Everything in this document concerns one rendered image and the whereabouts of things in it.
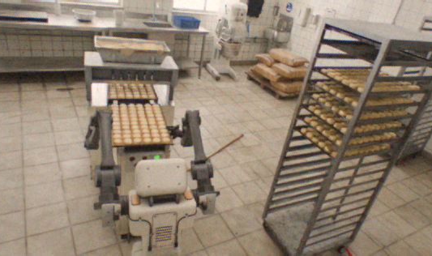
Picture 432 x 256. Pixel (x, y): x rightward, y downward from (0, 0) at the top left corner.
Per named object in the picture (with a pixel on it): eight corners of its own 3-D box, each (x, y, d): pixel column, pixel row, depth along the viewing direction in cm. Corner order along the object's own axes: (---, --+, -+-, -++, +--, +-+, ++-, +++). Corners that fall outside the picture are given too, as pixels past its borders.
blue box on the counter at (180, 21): (180, 27, 529) (181, 19, 522) (173, 23, 550) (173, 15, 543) (200, 28, 550) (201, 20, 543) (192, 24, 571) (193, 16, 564)
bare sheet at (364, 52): (374, 65, 165) (376, 62, 164) (322, 43, 194) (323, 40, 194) (438, 65, 192) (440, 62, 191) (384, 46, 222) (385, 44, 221)
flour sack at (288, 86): (283, 94, 549) (285, 86, 542) (267, 84, 578) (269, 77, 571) (310, 90, 589) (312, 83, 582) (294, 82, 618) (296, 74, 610)
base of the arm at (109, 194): (93, 206, 125) (124, 203, 129) (93, 186, 128) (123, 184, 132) (94, 210, 133) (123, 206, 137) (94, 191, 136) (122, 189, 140)
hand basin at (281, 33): (295, 62, 644) (310, 7, 591) (281, 63, 625) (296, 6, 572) (267, 49, 715) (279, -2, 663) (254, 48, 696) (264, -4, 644)
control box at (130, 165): (125, 169, 208) (125, 152, 201) (160, 167, 216) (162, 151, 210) (126, 172, 205) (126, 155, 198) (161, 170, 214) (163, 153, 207)
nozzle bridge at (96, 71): (87, 89, 273) (84, 51, 257) (168, 90, 299) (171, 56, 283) (86, 105, 247) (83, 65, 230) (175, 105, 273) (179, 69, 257)
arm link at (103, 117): (93, 101, 154) (114, 103, 159) (90, 117, 163) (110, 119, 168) (97, 182, 130) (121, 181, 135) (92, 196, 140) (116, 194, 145)
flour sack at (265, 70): (251, 70, 601) (253, 61, 592) (267, 69, 624) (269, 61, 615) (275, 84, 552) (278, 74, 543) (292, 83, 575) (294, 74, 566)
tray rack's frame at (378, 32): (293, 271, 238) (392, 40, 152) (258, 223, 276) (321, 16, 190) (351, 249, 267) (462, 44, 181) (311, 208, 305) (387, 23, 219)
